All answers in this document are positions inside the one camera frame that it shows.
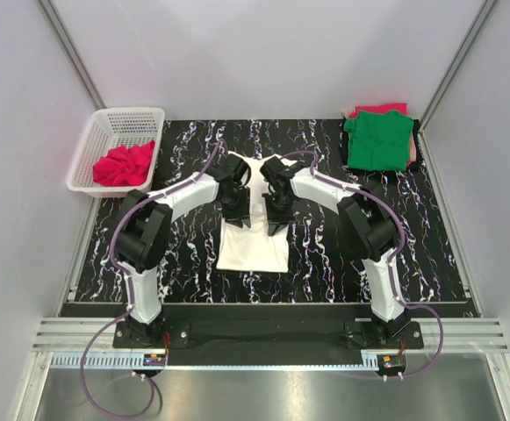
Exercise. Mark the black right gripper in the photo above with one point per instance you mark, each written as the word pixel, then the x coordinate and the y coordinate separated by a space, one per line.
pixel 278 214

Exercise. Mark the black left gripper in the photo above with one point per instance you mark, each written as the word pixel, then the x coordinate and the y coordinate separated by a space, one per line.
pixel 235 210

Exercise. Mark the white printed t-shirt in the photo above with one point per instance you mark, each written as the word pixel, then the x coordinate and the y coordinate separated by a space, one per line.
pixel 251 249

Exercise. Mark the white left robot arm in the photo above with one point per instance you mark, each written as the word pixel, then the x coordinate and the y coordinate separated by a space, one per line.
pixel 141 235

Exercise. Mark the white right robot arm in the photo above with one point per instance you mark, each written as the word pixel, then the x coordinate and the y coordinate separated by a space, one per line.
pixel 371 227

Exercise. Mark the black marble pattern mat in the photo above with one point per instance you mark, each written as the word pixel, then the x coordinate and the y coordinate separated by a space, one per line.
pixel 321 270

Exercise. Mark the folded green t-shirt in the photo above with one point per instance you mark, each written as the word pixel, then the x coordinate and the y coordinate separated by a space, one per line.
pixel 379 142

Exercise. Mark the crumpled pink t-shirt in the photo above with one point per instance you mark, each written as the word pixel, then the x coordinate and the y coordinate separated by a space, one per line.
pixel 124 166

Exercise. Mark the folded peach t-shirt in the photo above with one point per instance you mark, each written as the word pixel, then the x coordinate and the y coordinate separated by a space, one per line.
pixel 412 149

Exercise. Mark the white plastic basket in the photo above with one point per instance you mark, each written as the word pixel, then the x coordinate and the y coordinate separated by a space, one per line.
pixel 115 130

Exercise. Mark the left controller board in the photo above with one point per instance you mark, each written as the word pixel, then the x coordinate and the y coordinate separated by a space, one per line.
pixel 154 359

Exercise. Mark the controller board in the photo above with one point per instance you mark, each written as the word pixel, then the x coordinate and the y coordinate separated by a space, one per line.
pixel 394 361
pixel 154 359

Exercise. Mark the folded red t-shirt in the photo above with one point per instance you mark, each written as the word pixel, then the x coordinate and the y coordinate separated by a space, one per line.
pixel 378 109

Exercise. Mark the right controller board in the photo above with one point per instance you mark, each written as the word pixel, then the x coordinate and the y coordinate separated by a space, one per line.
pixel 394 361

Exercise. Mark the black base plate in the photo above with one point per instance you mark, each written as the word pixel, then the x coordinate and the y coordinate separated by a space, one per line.
pixel 264 335

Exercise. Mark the aluminium rail frame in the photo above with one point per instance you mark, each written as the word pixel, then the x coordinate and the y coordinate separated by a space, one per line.
pixel 76 373

